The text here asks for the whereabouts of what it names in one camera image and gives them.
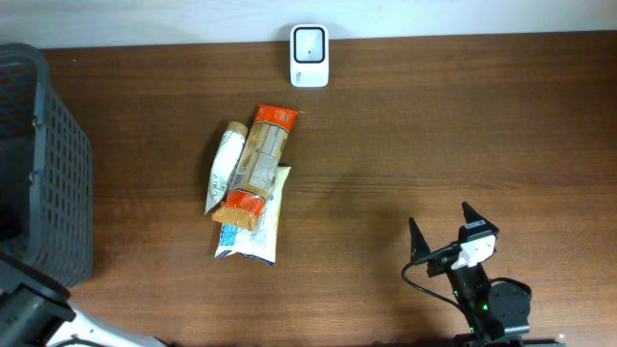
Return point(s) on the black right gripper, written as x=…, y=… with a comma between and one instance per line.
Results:
x=419, y=247

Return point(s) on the white blue snack bag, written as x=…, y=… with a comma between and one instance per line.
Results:
x=260, y=243

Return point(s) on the orange cracker package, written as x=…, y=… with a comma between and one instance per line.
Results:
x=253, y=180

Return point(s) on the white tube with tan cap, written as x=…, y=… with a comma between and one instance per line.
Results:
x=224, y=163

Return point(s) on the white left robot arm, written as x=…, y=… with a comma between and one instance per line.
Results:
x=37, y=311

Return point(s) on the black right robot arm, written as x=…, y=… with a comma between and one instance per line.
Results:
x=496, y=309

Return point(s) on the white barcode scanner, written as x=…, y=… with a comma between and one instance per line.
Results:
x=309, y=56

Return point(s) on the grey plastic basket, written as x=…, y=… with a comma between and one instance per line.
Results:
x=47, y=172

